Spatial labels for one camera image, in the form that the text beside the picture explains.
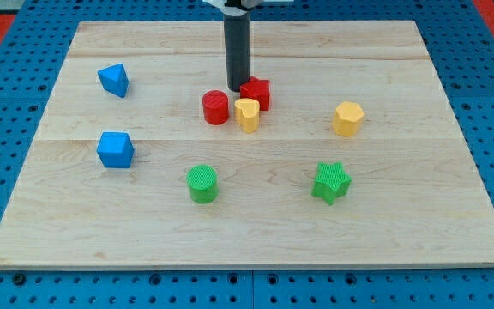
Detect red cylinder block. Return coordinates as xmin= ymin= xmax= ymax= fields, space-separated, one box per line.
xmin=202 ymin=90 xmax=229 ymax=125

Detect yellow hexagon block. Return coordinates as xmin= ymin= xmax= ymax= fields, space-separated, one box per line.
xmin=332 ymin=101 xmax=364 ymax=137

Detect wooden board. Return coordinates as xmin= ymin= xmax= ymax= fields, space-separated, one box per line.
xmin=0 ymin=21 xmax=494 ymax=271

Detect green cylinder block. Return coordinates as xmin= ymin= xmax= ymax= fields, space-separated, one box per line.
xmin=186 ymin=165 xmax=219 ymax=204

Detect blue cube block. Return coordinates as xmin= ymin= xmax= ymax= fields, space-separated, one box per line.
xmin=96 ymin=131 xmax=135 ymax=168

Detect red star block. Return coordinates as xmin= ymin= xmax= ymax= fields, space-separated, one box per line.
xmin=240 ymin=76 xmax=271 ymax=111

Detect green star block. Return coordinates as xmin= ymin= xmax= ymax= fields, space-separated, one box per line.
xmin=311 ymin=161 xmax=352 ymax=206

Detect blue triangle block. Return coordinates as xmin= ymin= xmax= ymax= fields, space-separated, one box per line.
xmin=97 ymin=64 xmax=129 ymax=98

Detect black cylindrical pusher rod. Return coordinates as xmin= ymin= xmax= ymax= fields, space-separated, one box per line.
xmin=223 ymin=13 xmax=250 ymax=92

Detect yellow heart block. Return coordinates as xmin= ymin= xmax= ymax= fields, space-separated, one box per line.
xmin=234 ymin=98 xmax=260 ymax=133

